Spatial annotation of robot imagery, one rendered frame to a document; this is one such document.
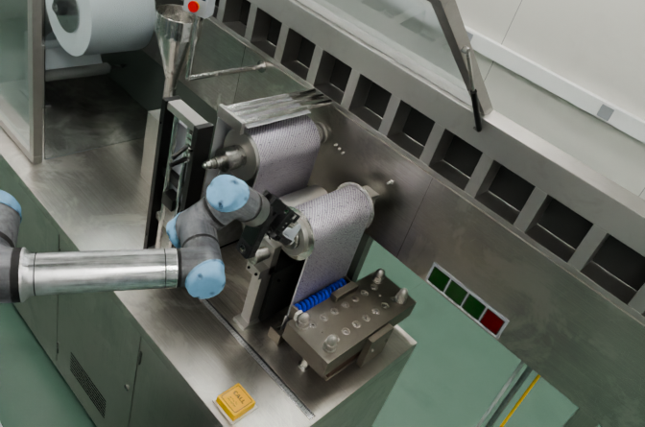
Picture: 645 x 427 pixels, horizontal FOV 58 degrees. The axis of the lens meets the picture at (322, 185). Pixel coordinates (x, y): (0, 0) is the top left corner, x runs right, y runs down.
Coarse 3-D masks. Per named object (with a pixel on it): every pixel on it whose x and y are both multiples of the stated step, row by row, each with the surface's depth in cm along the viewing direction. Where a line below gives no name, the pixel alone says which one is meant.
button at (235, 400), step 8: (224, 392) 147; (232, 392) 148; (240, 392) 148; (216, 400) 147; (224, 400) 145; (232, 400) 146; (240, 400) 146; (248, 400) 147; (224, 408) 145; (232, 408) 144; (240, 408) 145; (248, 408) 146; (232, 416) 143
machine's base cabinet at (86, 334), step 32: (32, 224) 206; (32, 320) 235; (64, 320) 209; (96, 320) 188; (128, 320) 171; (64, 352) 218; (96, 352) 195; (128, 352) 177; (96, 384) 203; (128, 384) 184; (160, 384) 167; (384, 384) 182; (96, 416) 212; (128, 416) 191; (160, 416) 173; (192, 416) 159; (352, 416) 177
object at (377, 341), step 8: (384, 328) 166; (392, 328) 167; (376, 336) 163; (384, 336) 165; (368, 344) 162; (376, 344) 165; (384, 344) 171; (368, 352) 163; (376, 352) 170; (360, 360) 166; (368, 360) 168
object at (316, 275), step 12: (336, 252) 164; (348, 252) 170; (312, 264) 157; (324, 264) 163; (336, 264) 168; (348, 264) 175; (300, 276) 156; (312, 276) 161; (324, 276) 168; (336, 276) 174; (300, 288) 160; (312, 288) 166; (324, 288) 173; (300, 300) 165; (288, 312) 164
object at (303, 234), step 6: (294, 216) 149; (300, 222) 148; (300, 228) 148; (300, 234) 148; (306, 234) 148; (300, 240) 149; (306, 240) 148; (282, 246) 155; (300, 246) 149; (306, 246) 149; (288, 252) 154; (294, 252) 152; (300, 252) 150
